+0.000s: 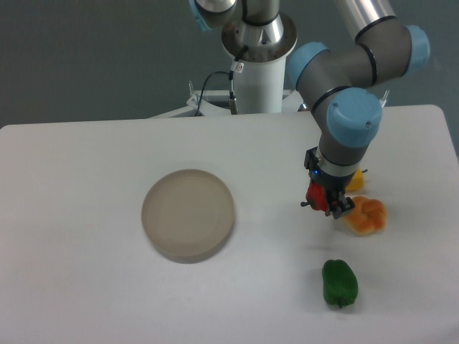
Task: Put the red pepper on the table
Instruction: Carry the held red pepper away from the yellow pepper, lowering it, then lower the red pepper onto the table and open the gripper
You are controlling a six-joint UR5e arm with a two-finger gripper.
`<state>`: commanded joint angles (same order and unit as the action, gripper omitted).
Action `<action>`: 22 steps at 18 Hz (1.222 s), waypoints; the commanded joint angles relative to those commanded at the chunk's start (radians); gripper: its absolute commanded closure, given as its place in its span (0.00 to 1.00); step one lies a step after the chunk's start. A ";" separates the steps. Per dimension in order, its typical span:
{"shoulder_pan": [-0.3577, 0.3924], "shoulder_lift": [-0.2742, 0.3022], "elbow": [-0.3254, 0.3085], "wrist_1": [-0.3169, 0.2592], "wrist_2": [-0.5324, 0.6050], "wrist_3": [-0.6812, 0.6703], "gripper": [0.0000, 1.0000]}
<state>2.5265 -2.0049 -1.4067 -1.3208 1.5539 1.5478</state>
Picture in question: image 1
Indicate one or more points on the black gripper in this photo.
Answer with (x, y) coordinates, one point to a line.
(332, 177)

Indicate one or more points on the red toy pepper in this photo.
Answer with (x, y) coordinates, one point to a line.
(315, 191)

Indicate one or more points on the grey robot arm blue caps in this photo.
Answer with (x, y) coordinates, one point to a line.
(334, 86)

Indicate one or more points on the yellow toy pepper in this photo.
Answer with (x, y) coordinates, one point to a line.
(357, 181)

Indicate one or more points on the green toy pepper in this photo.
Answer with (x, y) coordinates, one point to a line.
(340, 286)

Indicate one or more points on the toy bread roll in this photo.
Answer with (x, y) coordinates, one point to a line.
(369, 216)

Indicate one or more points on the round beige plate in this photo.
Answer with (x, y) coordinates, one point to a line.
(188, 215)

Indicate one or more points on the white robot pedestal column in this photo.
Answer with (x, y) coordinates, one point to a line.
(259, 56)

